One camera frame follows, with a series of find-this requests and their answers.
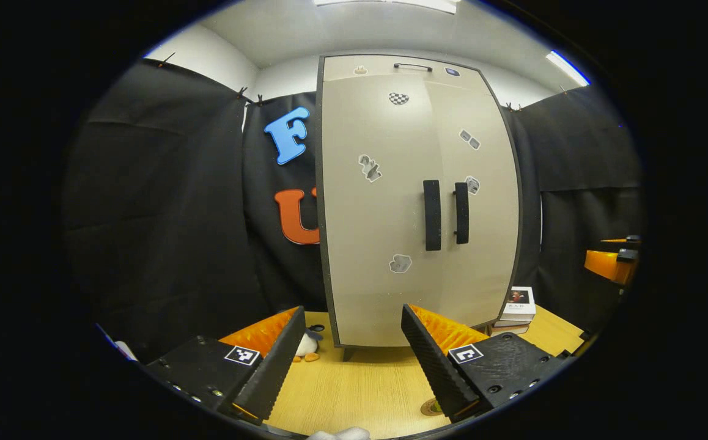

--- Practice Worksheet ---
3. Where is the white and red tag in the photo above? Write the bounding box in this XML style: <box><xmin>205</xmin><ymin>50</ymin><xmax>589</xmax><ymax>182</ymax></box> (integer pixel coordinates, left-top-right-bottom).
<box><xmin>96</xmin><ymin>324</ymin><xmax>138</xmax><ymax>361</ymax></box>

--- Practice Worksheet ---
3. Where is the beige cabinet drawer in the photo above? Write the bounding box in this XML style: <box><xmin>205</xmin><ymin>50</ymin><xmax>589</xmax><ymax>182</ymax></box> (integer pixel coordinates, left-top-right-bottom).
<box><xmin>322</xmin><ymin>55</ymin><xmax>483</xmax><ymax>83</ymax></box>

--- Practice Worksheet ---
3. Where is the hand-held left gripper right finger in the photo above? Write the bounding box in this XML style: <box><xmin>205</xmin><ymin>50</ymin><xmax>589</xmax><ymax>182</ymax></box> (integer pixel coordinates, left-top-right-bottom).
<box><xmin>400</xmin><ymin>304</ymin><xmax>566</xmax><ymax>424</ymax></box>

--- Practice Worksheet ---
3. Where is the narrow ceiling light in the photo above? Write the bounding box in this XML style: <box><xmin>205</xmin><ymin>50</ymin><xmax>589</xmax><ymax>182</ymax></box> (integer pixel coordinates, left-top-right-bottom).
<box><xmin>545</xmin><ymin>51</ymin><xmax>591</xmax><ymax>86</ymax></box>

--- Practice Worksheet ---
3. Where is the white and grey cabinet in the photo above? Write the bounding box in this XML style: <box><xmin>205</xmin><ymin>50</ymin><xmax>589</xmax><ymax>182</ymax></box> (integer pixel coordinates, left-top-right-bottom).
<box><xmin>316</xmin><ymin>54</ymin><xmax>523</xmax><ymax>361</ymax></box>

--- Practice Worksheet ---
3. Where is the wide ceiling light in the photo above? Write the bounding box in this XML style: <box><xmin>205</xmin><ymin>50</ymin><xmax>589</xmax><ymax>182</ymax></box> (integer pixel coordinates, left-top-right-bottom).
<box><xmin>314</xmin><ymin>0</ymin><xmax>459</xmax><ymax>14</ymax></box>

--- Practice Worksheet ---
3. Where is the black backdrop cloth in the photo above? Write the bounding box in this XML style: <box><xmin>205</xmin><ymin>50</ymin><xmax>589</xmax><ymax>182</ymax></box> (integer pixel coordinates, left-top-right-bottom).
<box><xmin>504</xmin><ymin>86</ymin><xmax>643</xmax><ymax>334</ymax></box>
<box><xmin>64</xmin><ymin>58</ymin><xmax>330</xmax><ymax>361</ymax></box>

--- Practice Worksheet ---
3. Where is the white plush penguin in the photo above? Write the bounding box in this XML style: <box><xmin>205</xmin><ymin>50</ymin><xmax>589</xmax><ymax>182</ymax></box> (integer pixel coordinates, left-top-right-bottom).
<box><xmin>293</xmin><ymin>325</ymin><xmax>325</xmax><ymax>364</ymax></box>

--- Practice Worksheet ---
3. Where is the white book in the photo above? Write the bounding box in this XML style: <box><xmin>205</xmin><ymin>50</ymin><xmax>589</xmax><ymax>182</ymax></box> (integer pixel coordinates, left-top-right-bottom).
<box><xmin>499</xmin><ymin>286</ymin><xmax>537</xmax><ymax>323</ymax></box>

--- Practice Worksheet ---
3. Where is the white cabinet door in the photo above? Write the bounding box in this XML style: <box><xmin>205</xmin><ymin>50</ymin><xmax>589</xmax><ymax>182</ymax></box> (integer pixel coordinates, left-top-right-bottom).
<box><xmin>421</xmin><ymin>79</ymin><xmax>521</xmax><ymax>331</ymax></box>
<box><xmin>320</xmin><ymin>78</ymin><xmax>451</xmax><ymax>348</ymax></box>

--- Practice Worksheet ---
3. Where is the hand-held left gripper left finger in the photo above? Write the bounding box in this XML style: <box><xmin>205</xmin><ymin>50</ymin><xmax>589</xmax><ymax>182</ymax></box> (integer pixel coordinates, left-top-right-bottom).
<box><xmin>145</xmin><ymin>306</ymin><xmax>306</xmax><ymax>425</ymax></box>

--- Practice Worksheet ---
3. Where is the brown book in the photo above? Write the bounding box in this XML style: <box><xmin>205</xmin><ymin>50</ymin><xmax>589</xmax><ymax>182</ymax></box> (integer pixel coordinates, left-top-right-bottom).
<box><xmin>491</xmin><ymin>320</ymin><xmax>532</xmax><ymax>337</ymax></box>

